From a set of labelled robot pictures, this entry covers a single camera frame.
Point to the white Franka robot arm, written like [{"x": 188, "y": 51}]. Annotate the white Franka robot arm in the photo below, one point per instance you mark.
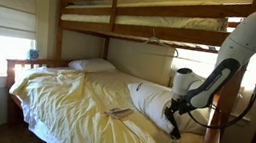
[{"x": 239, "y": 46}]

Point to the small blue clock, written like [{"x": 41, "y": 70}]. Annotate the small blue clock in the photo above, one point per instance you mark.
[{"x": 33, "y": 54}]

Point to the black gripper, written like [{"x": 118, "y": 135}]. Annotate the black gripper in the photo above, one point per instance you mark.
[{"x": 180, "y": 106}]

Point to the small grey booklet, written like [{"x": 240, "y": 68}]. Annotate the small grey booklet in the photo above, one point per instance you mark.
[{"x": 118, "y": 112}]

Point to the white bed sheet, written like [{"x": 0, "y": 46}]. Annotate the white bed sheet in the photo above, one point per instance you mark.
[{"x": 42, "y": 133}]

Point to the large white pillow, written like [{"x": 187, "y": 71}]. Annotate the large white pillow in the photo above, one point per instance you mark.
[{"x": 150, "y": 101}]

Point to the wooden bunk bed frame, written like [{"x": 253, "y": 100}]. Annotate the wooden bunk bed frame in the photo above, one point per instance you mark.
[{"x": 173, "y": 34}]

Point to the white clothes hanger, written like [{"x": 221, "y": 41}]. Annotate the white clothes hanger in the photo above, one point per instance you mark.
[{"x": 154, "y": 38}]

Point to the yellow striped duvet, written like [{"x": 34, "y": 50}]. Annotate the yellow striped duvet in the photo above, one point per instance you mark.
[{"x": 72, "y": 107}]

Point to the black remote control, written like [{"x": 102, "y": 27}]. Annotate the black remote control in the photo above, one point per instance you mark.
[{"x": 175, "y": 128}]

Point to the pale bunk mattress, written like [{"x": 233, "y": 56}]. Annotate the pale bunk mattress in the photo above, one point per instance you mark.
[{"x": 175, "y": 21}]

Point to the small white pillow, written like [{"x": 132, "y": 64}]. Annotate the small white pillow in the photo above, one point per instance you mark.
[{"x": 92, "y": 65}]

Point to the bright window behind bed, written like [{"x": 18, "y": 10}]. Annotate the bright window behind bed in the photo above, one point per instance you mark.
[{"x": 193, "y": 62}]

